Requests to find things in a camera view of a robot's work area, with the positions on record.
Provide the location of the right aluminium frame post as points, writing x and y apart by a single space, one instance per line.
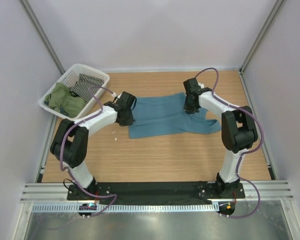
270 19

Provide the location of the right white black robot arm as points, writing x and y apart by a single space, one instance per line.
238 131

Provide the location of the aluminium frame post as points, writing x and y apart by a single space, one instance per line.
270 19
41 33

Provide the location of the white plastic laundry basket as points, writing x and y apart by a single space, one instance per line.
69 78

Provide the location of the blue tank top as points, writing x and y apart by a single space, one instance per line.
165 115

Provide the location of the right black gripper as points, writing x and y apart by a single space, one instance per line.
188 110

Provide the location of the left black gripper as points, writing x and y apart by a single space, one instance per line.
129 121

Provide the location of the aluminium front rail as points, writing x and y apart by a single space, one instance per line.
56 192

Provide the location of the white slotted cable duct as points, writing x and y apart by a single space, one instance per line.
90 208

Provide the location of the left aluminium frame post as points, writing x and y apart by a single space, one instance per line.
41 33

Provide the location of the green tank top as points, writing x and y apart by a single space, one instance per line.
61 100

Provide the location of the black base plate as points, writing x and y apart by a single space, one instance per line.
165 193

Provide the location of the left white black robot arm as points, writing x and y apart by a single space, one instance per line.
70 142

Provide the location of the black white striped tank top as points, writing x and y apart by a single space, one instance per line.
86 87

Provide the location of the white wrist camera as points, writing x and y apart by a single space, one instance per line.
116 96
201 85

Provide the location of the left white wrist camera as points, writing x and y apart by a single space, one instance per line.
116 96

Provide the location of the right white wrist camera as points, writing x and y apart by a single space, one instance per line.
201 85

